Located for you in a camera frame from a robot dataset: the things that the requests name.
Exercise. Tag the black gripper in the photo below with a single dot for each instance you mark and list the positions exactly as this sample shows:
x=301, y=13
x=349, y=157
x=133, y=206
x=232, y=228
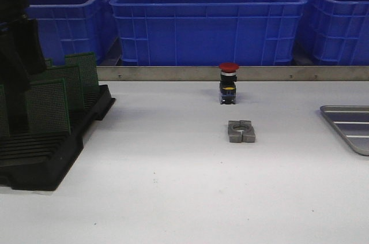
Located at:
x=16, y=110

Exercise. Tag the steel table edge rail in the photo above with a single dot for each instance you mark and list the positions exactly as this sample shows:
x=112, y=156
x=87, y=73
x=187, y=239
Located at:
x=245, y=73

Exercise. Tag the black slotted board rack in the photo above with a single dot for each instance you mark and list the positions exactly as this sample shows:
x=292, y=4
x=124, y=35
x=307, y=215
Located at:
x=41, y=161

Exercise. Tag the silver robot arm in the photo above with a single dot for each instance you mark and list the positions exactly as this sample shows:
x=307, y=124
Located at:
x=21, y=53

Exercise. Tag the green perfboard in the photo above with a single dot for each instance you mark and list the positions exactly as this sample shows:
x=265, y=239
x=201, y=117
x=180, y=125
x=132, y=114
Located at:
x=73, y=84
x=5, y=132
x=88, y=70
x=47, y=108
x=49, y=62

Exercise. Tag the green perfboard front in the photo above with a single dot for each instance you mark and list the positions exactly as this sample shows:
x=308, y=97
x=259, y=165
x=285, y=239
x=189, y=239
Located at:
x=47, y=108

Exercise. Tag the blue plastic crate centre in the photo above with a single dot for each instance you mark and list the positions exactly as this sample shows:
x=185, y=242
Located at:
x=207, y=32

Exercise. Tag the red emergency stop button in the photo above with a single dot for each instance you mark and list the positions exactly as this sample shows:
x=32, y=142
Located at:
x=227, y=85

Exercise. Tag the blue plastic crate right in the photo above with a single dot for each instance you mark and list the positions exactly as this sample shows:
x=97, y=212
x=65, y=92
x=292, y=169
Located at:
x=335, y=32

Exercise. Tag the grey metal clamp block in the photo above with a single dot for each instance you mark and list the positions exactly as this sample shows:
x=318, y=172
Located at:
x=241, y=131

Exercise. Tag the blue plastic crate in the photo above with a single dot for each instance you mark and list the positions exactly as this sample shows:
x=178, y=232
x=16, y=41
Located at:
x=207, y=32
x=335, y=32
x=74, y=26

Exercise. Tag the blue plastic crate left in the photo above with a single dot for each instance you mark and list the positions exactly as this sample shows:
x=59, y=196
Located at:
x=74, y=26

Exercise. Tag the silver metal tray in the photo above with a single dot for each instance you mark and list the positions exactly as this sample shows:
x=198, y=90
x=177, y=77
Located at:
x=351, y=123

